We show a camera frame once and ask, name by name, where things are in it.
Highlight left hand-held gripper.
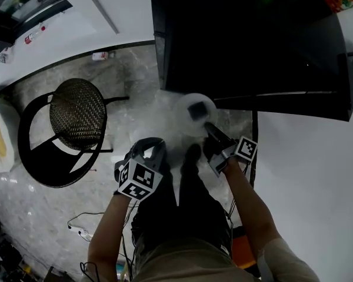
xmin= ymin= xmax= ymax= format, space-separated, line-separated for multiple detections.
xmin=114 ymin=137 xmax=168 ymax=202

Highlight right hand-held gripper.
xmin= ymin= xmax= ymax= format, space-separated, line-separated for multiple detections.
xmin=204 ymin=121 xmax=259 ymax=178

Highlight white round plate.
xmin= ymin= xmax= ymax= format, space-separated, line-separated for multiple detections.
xmin=173 ymin=92 xmax=218 ymax=137

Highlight black mini fridge cabinet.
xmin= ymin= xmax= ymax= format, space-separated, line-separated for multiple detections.
xmin=150 ymin=0 xmax=353 ymax=123

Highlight person's left forearm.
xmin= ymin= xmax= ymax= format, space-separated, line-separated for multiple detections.
xmin=87 ymin=191 xmax=136 ymax=276

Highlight person's right forearm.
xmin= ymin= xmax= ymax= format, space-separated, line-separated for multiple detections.
xmin=223 ymin=159 xmax=283 ymax=258

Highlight person's black shoe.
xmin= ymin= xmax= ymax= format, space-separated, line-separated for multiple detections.
xmin=184 ymin=144 xmax=202 ymax=170

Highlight person's black trousers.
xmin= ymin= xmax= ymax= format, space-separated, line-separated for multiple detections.
xmin=131 ymin=144 xmax=233 ymax=255

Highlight white power strip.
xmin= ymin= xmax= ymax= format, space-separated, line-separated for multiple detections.
xmin=68 ymin=224 xmax=92 ymax=241

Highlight white jar red label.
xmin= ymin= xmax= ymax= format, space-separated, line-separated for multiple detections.
xmin=92 ymin=51 xmax=115 ymax=61

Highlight person's beige shirt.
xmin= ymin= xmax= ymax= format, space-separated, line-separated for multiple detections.
xmin=132 ymin=236 xmax=321 ymax=282

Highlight orange box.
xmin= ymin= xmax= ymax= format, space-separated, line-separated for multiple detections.
xmin=231 ymin=226 xmax=257 ymax=271

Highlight white yellow egg cushion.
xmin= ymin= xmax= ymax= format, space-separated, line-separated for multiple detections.
xmin=0 ymin=98 xmax=17 ymax=173

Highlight clear bottle red label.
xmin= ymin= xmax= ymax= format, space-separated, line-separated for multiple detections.
xmin=24 ymin=25 xmax=47 ymax=45

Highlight small clear bottle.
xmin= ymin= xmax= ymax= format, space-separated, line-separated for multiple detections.
xmin=0 ymin=47 xmax=14 ymax=64

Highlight cluttered electronics pile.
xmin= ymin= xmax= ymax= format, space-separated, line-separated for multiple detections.
xmin=0 ymin=233 xmax=56 ymax=282

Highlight black framed window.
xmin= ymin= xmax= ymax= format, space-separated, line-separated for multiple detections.
xmin=0 ymin=0 xmax=74 ymax=58

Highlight wicker stool black frame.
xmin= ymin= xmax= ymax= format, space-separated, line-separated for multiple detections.
xmin=17 ymin=78 xmax=130 ymax=189

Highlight black body cables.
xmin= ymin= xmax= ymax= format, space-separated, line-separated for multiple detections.
xmin=79 ymin=198 xmax=142 ymax=282

